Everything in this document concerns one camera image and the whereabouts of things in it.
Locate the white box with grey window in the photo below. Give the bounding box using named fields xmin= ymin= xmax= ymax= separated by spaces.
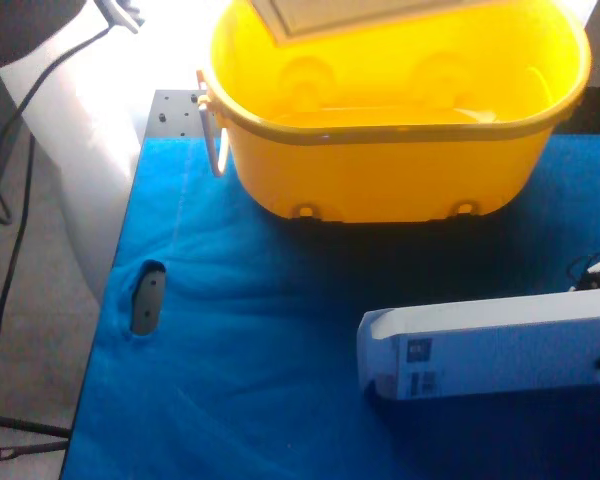
xmin=356 ymin=285 xmax=600 ymax=403

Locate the calculator box navy and white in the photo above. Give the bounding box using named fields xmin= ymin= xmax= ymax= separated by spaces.
xmin=249 ymin=0 xmax=474 ymax=49

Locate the yellow plastic bucket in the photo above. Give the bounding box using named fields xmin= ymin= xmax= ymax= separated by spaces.
xmin=195 ymin=0 xmax=592 ymax=225

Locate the blue table cloth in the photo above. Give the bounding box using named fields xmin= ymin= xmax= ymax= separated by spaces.
xmin=59 ymin=133 xmax=600 ymax=480

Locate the grey metal plate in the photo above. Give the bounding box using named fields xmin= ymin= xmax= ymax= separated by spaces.
xmin=131 ymin=260 xmax=167 ymax=335

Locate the white fabric sheet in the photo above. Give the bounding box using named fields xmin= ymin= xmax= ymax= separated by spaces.
xmin=0 ymin=0 xmax=221 ymax=306

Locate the black tripod leg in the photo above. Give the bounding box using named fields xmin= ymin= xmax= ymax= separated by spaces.
xmin=0 ymin=412 xmax=74 ymax=464

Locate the dark rounded cover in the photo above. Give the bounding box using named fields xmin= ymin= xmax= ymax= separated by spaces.
xmin=0 ymin=0 xmax=89 ymax=74

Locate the white bucket handle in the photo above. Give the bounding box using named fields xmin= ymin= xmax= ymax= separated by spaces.
xmin=195 ymin=69 xmax=230 ymax=179

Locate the black cable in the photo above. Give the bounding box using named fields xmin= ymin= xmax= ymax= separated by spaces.
xmin=0 ymin=22 xmax=112 ymax=401

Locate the white cable connector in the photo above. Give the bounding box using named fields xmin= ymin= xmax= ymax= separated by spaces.
xmin=93 ymin=0 xmax=146 ymax=34

